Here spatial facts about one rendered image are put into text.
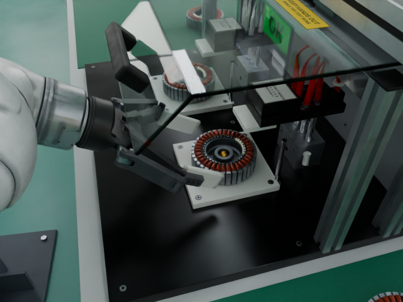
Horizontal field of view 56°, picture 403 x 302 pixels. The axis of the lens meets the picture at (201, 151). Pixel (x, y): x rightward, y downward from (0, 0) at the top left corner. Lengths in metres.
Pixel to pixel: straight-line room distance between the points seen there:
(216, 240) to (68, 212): 1.16
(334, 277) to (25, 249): 1.24
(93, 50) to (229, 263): 0.74
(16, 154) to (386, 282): 0.51
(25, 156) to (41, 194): 1.46
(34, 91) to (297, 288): 0.43
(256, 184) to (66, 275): 1.01
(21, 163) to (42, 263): 1.23
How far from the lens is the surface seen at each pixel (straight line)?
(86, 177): 0.72
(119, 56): 0.40
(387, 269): 0.64
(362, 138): 0.44
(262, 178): 0.65
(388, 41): 0.42
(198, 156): 0.63
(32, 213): 1.73
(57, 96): 0.51
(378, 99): 0.41
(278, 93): 0.60
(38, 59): 2.79
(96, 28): 1.24
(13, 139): 0.33
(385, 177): 0.71
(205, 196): 0.62
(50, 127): 0.51
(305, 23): 0.47
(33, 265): 1.56
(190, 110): 0.79
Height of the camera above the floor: 1.25
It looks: 43 degrees down
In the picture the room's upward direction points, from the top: straight up
